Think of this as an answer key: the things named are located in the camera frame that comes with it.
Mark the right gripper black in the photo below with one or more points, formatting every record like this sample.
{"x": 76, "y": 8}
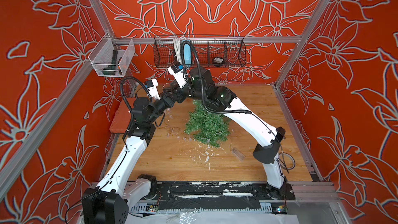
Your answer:
{"x": 177, "y": 92}

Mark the clear battery pack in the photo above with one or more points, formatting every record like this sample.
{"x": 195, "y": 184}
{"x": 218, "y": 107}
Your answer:
{"x": 239, "y": 155}

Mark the dark green handled tool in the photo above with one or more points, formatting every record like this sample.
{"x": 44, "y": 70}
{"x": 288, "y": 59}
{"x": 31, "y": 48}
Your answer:
{"x": 112, "y": 68}

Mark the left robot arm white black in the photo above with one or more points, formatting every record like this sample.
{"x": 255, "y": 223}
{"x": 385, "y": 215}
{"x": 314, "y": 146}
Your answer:
{"x": 110, "y": 202}

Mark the black wire wall basket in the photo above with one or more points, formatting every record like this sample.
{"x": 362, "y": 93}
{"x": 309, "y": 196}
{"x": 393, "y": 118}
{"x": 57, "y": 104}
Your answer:
{"x": 167, "y": 49}

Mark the orange plastic tool case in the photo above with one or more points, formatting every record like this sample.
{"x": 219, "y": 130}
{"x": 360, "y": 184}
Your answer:
{"x": 121, "y": 119}

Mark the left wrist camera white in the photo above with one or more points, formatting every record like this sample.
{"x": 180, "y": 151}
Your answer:
{"x": 151, "y": 86}

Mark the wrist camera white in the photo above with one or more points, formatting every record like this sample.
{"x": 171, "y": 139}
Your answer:
{"x": 151, "y": 86}
{"x": 176, "y": 70}

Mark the small green christmas tree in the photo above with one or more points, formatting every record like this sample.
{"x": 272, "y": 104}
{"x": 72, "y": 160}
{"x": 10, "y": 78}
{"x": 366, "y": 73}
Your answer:
{"x": 207, "y": 128}

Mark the light blue box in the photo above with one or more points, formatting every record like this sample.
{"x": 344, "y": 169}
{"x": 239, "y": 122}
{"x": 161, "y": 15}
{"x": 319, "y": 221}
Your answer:
{"x": 187, "y": 57}

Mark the small black device in basket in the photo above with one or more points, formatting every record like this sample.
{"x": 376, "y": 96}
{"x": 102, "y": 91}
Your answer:
{"x": 217, "y": 61}

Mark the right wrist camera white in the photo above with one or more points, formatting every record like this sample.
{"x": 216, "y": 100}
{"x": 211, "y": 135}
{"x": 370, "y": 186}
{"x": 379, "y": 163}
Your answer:
{"x": 176, "y": 70}

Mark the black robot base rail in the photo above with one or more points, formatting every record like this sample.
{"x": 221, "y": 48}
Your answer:
{"x": 213, "y": 189}

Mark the clear acrylic wall bin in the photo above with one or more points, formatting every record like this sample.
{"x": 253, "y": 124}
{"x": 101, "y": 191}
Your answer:
{"x": 101, "y": 55}

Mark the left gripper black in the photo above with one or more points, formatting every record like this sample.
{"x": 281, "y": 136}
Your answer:
{"x": 167, "y": 101}

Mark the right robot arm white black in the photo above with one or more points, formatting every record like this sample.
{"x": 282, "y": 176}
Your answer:
{"x": 196, "y": 82}

